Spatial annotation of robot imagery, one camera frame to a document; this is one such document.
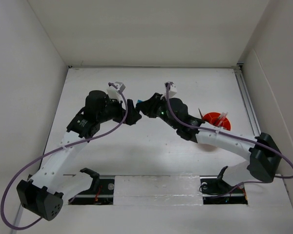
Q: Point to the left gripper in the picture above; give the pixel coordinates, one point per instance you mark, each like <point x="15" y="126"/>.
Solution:
<point x="121" y="110"/>

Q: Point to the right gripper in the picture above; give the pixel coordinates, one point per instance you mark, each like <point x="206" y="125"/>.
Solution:
<point x="151" y="104"/>

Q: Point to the black gel pen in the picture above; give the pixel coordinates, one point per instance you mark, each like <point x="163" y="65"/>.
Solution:
<point x="220" y="118"/>

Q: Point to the pink pen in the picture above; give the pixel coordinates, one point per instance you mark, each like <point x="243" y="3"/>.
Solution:
<point x="223" y="118"/>

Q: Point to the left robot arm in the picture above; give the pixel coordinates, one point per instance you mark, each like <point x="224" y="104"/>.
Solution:
<point x="43" y="193"/>

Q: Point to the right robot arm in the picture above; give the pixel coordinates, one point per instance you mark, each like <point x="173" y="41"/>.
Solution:
<point x="260" y="153"/>

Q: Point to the orange round divided container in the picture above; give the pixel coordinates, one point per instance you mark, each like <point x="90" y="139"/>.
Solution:
<point x="212" y="118"/>

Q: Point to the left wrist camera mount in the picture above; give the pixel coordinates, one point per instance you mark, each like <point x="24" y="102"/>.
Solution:
<point x="115" y="89"/>

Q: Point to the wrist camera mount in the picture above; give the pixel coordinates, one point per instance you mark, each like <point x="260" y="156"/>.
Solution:
<point x="115" y="89"/>
<point x="170" y="90"/>

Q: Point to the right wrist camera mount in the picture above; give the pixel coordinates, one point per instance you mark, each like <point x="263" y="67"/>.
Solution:
<point x="170" y="90"/>

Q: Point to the aluminium rail right side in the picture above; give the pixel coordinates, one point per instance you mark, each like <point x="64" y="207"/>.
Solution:
<point x="246" y="99"/>

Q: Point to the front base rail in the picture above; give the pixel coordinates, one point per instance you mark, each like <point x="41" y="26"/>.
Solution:
<point x="150" y="190"/>

